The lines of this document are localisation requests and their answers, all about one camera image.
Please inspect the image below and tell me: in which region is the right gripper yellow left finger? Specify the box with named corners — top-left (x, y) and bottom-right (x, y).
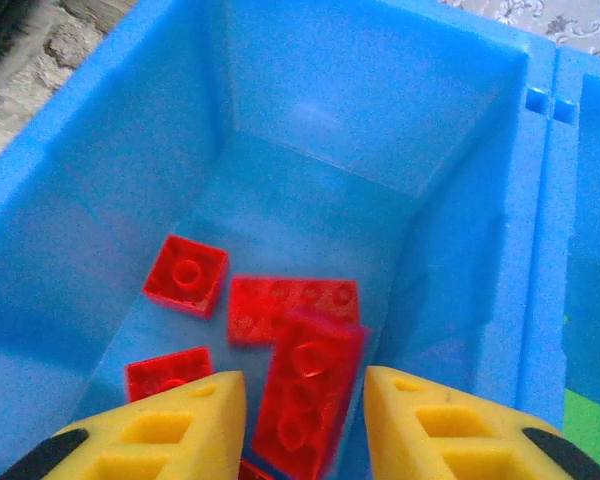
top-left (0, 370), bottom-right (246, 480)

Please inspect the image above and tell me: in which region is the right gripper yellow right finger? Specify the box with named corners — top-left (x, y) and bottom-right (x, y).
top-left (362, 366), bottom-right (600, 480)

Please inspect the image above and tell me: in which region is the red long lego brick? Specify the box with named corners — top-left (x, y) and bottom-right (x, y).
top-left (251, 307), bottom-right (374, 479)
top-left (227, 274), bottom-right (360, 347)

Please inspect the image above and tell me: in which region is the small red lego brick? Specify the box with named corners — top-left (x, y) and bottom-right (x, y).
top-left (142, 233), bottom-right (230, 320)

